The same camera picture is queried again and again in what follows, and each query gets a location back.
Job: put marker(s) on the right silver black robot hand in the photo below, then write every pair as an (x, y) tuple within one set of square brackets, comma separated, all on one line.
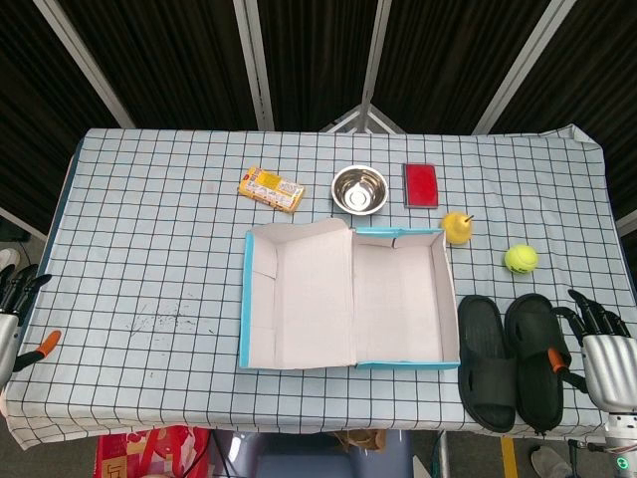
[(612, 368)]

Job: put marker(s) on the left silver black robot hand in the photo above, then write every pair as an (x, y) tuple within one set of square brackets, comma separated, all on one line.
[(7, 338)]

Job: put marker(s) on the black rubber slipper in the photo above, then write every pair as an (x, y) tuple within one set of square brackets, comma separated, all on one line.
[(483, 338), (535, 323)]

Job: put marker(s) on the red printed snack bag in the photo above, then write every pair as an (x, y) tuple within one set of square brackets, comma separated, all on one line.
[(144, 453)]

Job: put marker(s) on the light blue open shoe box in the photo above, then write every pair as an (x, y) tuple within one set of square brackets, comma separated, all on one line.
[(318, 299)]

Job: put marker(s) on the yellow snack packet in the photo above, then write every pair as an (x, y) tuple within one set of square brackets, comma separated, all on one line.
[(271, 189)]

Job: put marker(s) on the yellow-green tennis ball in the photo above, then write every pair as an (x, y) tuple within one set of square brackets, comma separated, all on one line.
[(521, 259)]

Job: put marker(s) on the blue checkered tablecloth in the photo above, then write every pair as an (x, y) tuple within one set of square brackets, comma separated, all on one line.
[(149, 249)]

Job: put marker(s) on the metal table leg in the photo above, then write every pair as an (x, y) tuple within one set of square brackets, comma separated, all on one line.
[(442, 455)]

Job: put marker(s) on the yellow pear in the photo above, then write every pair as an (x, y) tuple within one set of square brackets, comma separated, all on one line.
[(455, 229)]

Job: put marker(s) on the brown paper bag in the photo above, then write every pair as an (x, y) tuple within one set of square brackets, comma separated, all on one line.
[(360, 440)]

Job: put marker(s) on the red rectangular pad case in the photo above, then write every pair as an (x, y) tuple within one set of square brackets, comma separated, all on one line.
[(421, 185)]

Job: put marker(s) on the stainless steel bowl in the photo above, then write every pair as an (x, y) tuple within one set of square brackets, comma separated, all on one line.
[(359, 189)]

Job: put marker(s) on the grey-blue chair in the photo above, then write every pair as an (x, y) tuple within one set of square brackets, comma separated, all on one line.
[(308, 460)]

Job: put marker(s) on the dark white-framed folding screen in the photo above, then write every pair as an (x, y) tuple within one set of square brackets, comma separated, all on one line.
[(174, 60)]

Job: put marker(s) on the white triangular metal stand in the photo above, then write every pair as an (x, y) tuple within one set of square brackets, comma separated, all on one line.
[(364, 119)]

